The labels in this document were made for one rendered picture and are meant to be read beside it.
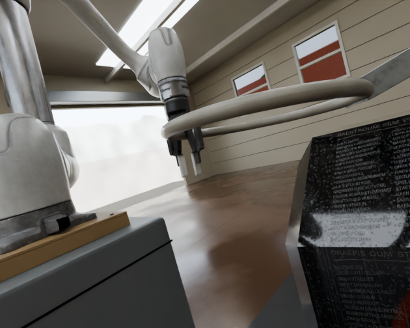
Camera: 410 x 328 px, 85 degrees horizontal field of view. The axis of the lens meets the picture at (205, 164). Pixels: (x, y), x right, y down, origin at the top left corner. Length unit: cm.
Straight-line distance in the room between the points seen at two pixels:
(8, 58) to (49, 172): 41
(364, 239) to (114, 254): 52
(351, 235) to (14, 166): 72
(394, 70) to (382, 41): 653
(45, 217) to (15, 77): 45
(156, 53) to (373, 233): 69
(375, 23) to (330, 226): 677
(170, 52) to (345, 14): 688
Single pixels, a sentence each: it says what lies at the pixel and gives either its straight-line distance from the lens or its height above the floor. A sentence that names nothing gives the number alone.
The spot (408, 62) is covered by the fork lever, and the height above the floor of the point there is 98.
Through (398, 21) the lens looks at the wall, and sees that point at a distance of 719.
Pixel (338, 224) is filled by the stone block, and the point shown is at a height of 67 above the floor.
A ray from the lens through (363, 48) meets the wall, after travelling 716.
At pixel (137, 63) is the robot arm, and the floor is 127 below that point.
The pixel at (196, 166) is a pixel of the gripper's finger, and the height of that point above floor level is 88.
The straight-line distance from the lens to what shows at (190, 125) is 41.
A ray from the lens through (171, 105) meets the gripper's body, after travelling 68.
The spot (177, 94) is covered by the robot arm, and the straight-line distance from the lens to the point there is 67.
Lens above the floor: 91
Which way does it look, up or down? 2 degrees down
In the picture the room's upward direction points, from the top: 15 degrees counter-clockwise
